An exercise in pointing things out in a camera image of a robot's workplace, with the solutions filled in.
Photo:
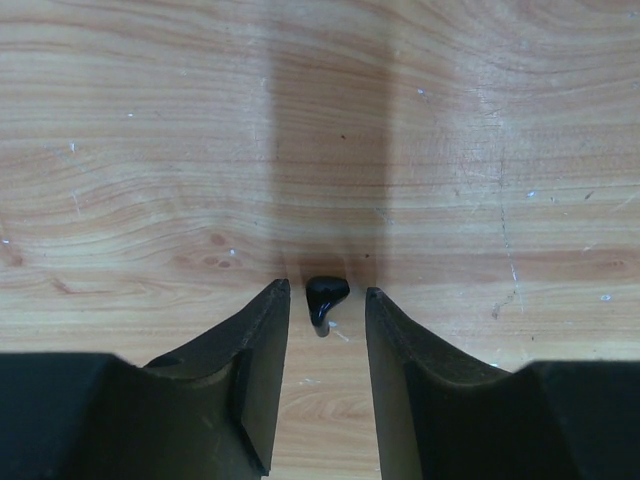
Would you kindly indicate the black earbud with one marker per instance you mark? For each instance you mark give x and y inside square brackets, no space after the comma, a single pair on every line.
[323,293]

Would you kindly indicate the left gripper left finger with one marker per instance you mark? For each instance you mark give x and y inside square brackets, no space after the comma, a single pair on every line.
[205,410]

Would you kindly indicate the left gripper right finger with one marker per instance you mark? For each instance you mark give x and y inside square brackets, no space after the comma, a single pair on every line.
[442,414]

